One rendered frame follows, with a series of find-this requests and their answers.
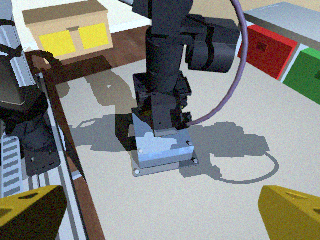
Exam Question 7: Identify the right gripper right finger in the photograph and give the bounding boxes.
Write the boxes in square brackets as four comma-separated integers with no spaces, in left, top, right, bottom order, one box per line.
[258,185,320,240]

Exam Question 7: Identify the dark grey slotted rail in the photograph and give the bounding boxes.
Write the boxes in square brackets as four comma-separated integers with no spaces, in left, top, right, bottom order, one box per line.
[32,72,90,240]

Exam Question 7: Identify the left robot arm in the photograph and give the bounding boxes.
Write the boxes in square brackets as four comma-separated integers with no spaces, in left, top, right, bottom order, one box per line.
[0,0,240,176]

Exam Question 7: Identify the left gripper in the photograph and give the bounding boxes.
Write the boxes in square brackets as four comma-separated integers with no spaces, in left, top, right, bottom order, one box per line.
[133,63,192,116]

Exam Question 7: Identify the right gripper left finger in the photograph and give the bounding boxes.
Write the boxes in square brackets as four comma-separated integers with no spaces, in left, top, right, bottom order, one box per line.
[0,185,67,240]

